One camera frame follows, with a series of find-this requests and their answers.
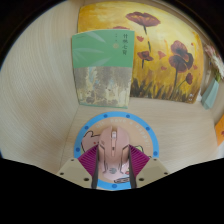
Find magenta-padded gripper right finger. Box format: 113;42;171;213
126;143;170;190

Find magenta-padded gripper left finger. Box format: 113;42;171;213
55;143;101;190

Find pink computer mouse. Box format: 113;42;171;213
97;125;131;177

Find round blue-rimmed cartoon mouse pad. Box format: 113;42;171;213
73;111;160;191

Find pale teal faceted vase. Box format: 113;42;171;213
200;77;220;110

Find green and beige book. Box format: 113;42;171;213
71;29;136;110

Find yellow poppy flower painting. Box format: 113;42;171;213
77;1;205;104

